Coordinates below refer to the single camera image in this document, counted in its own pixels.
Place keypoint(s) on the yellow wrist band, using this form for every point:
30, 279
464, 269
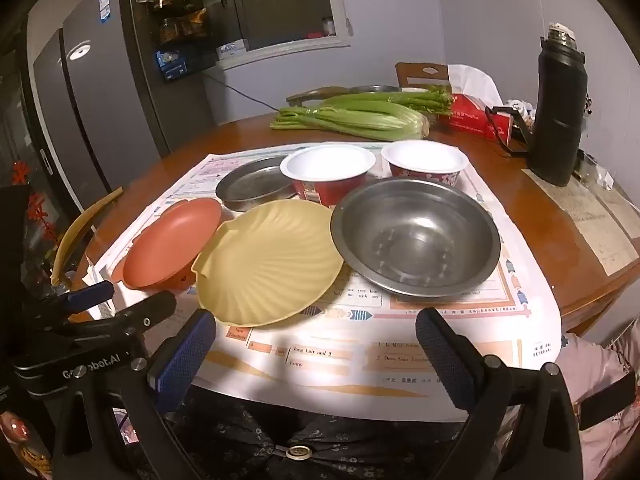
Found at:
35, 460

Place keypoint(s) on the small red item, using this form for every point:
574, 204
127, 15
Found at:
315, 34

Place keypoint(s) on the square-back wooden chair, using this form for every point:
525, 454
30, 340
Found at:
415, 75

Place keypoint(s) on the white tissue paper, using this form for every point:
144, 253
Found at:
475, 80

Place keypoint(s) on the round steel plate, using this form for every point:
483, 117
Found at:
250, 185

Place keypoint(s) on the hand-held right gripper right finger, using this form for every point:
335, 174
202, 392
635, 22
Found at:
445, 355

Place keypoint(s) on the green celery bunch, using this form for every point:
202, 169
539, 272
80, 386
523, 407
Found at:
390, 97
360, 122

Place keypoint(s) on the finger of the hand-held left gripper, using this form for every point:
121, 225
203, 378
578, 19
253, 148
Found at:
90, 296
145, 316

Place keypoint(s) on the blue box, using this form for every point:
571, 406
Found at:
172, 65

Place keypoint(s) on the dark glass cabinet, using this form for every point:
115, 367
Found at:
20, 125

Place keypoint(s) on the person's pink garment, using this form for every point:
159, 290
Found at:
590, 350

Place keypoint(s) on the beige paper sheet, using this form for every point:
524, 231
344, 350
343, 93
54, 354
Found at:
590, 220

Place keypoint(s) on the printed newspaper sheet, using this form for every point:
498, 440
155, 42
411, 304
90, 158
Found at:
350, 345

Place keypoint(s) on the yellow curved-back wooden chair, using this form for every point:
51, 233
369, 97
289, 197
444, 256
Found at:
75, 232

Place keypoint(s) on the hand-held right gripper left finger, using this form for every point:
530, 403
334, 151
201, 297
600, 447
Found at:
185, 355

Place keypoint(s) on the orange plastic plate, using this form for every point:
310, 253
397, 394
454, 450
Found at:
165, 240

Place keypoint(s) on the blue refrigerator sticker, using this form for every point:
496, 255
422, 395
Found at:
104, 5

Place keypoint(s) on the steel basin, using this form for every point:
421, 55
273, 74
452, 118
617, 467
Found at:
375, 89

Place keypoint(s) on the small white bottle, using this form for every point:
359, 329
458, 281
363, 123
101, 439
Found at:
329, 27

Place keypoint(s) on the black thermos bottle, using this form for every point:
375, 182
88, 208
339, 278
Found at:
555, 120

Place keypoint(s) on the red tissue box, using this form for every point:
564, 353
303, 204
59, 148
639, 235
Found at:
475, 117

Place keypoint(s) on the brown curved-back wooden chair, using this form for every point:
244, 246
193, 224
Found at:
312, 94

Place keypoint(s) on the black side storage rack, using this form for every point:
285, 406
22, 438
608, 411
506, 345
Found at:
175, 35

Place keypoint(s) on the white framed window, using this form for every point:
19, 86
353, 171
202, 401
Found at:
280, 0

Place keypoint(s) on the yellow shell-shaped plate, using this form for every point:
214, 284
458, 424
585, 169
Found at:
270, 265

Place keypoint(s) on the white carton box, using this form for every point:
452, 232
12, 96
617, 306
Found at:
232, 50

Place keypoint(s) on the steel bowl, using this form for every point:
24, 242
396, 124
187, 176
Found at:
415, 240

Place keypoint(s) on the red paper decoration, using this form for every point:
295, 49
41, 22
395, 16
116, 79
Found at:
37, 210

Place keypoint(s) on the person's left hand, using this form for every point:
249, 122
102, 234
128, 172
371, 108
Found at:
17, 435

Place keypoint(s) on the person's dark floral garment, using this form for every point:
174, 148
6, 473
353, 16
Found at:
320, 430

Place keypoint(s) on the grey refrigerator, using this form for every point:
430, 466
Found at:
100, 110

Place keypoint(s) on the spotted white object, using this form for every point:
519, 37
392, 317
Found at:
520, 109

